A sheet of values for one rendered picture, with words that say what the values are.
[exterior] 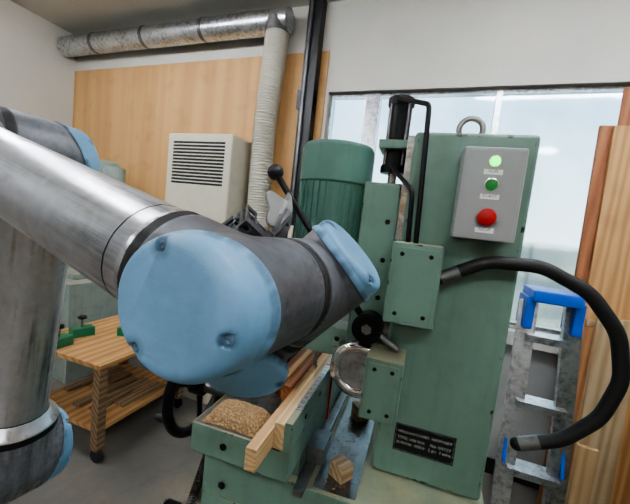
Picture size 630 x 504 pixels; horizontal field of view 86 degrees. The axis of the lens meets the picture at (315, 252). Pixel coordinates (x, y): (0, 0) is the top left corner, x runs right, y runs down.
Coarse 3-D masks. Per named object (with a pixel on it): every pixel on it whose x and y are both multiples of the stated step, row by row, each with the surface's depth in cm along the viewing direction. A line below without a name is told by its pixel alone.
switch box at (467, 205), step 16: (464, 160) 59; (480, 160) 58; (512, 160) 57; (464, 176) 59; (480, 176) 58; (496, 176) 57; (512, 176) 57; (464, 192) 59; (480, 192) 58; (496, 192) 58; (512, 192) 57; (464, 208) 59; (480, 208) 58; (496, 208) 58; (512, 208) 57; (464, 224) 59; (480, 224) 59; (496, 224) 58; (512, 224) 57; (496, 240) 58; (512, 240) 57
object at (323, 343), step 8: (328, 328) 82; (336, 328) 82; (344, 328) 82; (320, 336) 83; (328, 336) 82; (344, 336) 81; (312, 344) 84; (320, 344) 83; (328, 344) 83; (328, 352) 83
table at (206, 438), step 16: (256, 400) 77; (272, 400) 78; (320, 416) 82; (192, 432) 67; (208, 432) 66; (224, 432) 65; (304, 432) 69; (192, 448) 67; (208, 448) 66; (224, 448) 65; (240, 448) 64; (272, 448) 62; (304, 448) 71; (240, 464) 64; (272, 464) 62; (288, 464) 61
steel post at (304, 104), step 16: (320, 0) 208; (320, 16) 209; (320, 32) 210; (320, 48) 213; (304, 64) 214; (320, 64) 216; (304, 80) 212; (304, 96) 215; (304, 112) 215; (304, 128) 216; (304, 144) 216
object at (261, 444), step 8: (320, 360) 93; (304, 376) 83; (296, 392) 75; (288, 400) 71; (280, 408) 68; (272, 416) 65; (264, 424) 62; (272, 424) 62; (264, 432) 60; (272, 432) 61; (256, 440) 57; (264, 440) 58; (272, 440) 62; (248, 448) 55; (256, 448) 56; (264, 448) 58; (248, 456) 55; (256, 456) 55; (264, 456) 59; (248, 464) 56; (256, 464) 56
